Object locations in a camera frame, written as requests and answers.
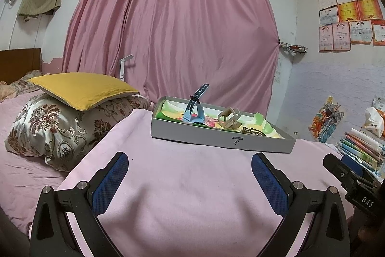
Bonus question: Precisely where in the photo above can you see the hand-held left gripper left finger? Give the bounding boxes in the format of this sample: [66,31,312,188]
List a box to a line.
[29,152,130,257]

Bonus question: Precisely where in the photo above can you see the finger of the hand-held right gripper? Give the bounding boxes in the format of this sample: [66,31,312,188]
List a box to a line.
[341,154,382,185]
[323,154,358,194]

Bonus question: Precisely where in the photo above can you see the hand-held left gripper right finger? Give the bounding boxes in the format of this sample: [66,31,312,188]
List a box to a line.
[251,152,351,257]

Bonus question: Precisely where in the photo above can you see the grey box with colourful lining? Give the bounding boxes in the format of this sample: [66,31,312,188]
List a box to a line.
[150,96,297,153]

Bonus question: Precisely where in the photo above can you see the stack of books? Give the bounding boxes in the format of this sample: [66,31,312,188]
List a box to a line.
[335,128,385,178]

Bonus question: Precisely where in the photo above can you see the white orange plastic bag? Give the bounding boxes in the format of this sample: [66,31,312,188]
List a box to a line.
[361,94,385,138]

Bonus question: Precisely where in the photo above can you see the colourful printed paper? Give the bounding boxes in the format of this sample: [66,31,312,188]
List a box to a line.
[309,95,344,143]

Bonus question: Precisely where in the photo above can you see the pink blanket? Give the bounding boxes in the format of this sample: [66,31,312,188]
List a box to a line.
[0,93,355,257]

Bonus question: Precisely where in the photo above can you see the silver floral pillow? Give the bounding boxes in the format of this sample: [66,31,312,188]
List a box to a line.
[4,91,152,172]

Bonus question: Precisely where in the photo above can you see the beige hair clip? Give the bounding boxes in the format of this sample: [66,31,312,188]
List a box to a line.
[217,106,241,129]

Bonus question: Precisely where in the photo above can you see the yellow pillow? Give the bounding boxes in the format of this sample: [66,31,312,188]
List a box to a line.
[28,72,140,111]

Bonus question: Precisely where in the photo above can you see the blue wristwatch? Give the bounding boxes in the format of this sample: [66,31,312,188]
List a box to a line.
[182,83,210,125]

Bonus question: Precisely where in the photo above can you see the white folding lamp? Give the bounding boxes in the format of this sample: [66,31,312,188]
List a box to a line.
[118,55,134,81]

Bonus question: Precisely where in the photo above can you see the peach floral quilt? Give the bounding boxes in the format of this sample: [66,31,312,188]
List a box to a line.
[0,70,44,102]

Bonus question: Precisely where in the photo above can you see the wooden headboard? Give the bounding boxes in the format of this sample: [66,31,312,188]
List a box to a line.
[0,48,42,84]

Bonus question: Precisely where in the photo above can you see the pink curtain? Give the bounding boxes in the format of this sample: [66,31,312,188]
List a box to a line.
[62,0,280,116]

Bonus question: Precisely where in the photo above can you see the wire wall rack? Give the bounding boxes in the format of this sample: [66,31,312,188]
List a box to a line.
[279,41,308,55]

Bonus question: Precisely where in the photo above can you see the group of wall certificates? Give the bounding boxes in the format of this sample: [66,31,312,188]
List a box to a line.
[318,0,385,53]

